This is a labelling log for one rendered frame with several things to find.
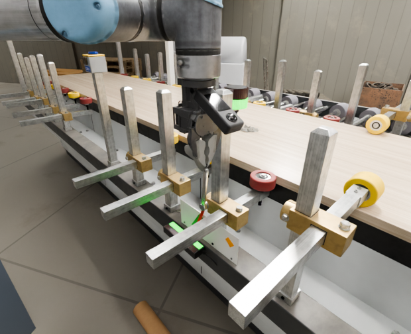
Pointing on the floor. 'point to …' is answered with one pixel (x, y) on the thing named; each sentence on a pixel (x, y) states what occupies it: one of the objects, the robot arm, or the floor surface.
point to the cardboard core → (149, 319)
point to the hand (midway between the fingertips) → (205, 167)
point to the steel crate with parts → (380, 94)
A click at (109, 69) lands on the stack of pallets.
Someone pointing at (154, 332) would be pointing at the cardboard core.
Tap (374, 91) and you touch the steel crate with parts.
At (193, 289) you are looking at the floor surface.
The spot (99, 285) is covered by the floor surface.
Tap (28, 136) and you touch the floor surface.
